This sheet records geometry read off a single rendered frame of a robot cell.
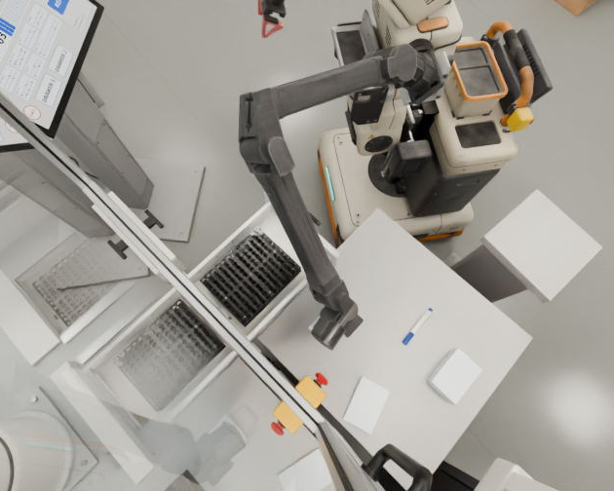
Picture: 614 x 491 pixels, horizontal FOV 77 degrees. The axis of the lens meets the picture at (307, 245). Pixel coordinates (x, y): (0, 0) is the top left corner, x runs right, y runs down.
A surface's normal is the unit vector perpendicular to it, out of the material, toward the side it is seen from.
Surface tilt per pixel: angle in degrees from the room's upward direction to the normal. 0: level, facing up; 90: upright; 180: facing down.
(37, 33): 50
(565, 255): 0
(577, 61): 0
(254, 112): 58
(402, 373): 0
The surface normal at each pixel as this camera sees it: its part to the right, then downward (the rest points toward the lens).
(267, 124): 0.61, 0.20
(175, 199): 0.07, -0.32
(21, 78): 0.78, -0.12
